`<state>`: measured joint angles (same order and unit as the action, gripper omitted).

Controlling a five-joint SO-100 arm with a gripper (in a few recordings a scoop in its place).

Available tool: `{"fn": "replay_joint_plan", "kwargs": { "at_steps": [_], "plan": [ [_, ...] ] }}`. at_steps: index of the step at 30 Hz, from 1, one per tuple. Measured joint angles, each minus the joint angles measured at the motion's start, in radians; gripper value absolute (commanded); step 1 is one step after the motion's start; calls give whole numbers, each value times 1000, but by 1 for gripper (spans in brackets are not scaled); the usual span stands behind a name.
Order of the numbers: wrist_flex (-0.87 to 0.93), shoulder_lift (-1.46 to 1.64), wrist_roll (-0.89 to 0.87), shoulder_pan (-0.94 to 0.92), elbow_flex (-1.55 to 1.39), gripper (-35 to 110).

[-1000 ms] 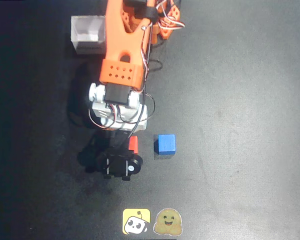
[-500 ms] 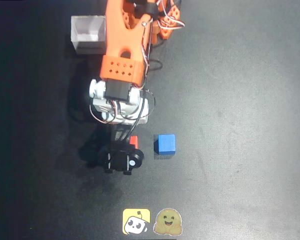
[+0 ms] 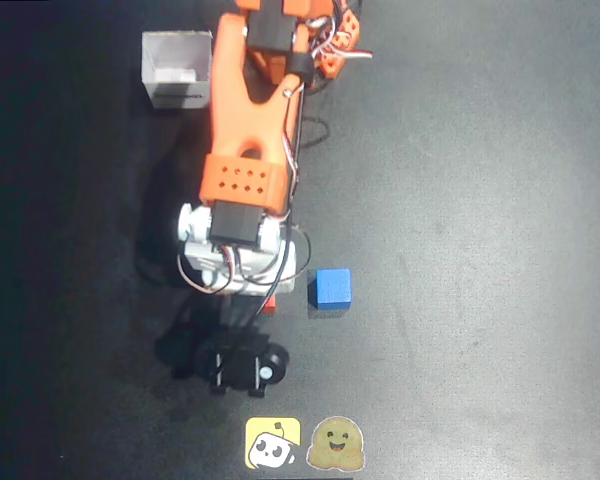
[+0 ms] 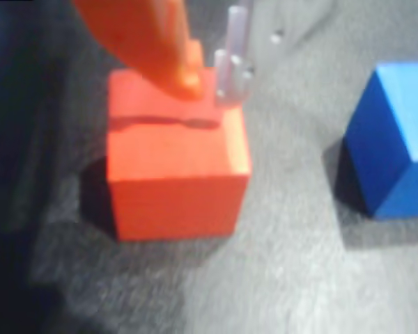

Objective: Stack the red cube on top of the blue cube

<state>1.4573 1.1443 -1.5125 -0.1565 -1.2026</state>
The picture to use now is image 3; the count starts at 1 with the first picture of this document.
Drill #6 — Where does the white open cardboard box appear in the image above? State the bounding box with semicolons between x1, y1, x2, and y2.
140;29;215;111

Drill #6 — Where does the yellow robot sticker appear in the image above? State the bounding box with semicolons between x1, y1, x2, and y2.
244;416;302;471

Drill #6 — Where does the smiling hugging face sticker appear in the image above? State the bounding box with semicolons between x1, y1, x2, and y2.
305;415;366;473

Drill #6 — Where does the white red servo cable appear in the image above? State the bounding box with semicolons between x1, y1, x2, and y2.
307;14;375;64

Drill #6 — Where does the black webcam on gripper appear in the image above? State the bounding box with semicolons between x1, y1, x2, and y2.
193;330;292;400

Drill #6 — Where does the blue cube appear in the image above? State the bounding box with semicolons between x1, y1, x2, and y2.
307;267;354;310

